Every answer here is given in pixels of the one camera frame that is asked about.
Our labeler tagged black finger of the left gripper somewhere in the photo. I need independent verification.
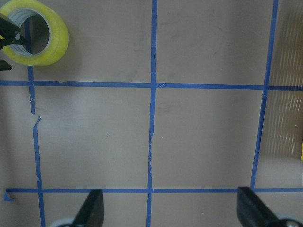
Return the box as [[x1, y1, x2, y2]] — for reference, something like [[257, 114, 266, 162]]
[[0, 60, 12, 70], [0, 14, 28, 47]]

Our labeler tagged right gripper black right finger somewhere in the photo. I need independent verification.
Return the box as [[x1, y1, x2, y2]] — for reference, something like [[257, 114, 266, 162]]
[[237, 187, 279, 227]]

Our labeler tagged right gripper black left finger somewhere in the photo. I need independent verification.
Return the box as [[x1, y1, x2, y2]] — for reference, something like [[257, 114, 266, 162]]
[[72, 189, 105, 227]]

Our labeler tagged yellow tape roll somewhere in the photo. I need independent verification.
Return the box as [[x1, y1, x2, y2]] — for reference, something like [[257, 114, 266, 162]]
[[0, 0, 69, 66]]

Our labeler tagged yellow plastic basket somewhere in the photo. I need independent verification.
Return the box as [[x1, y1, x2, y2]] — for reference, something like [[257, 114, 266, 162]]
[[300, 141, 303, 161]]

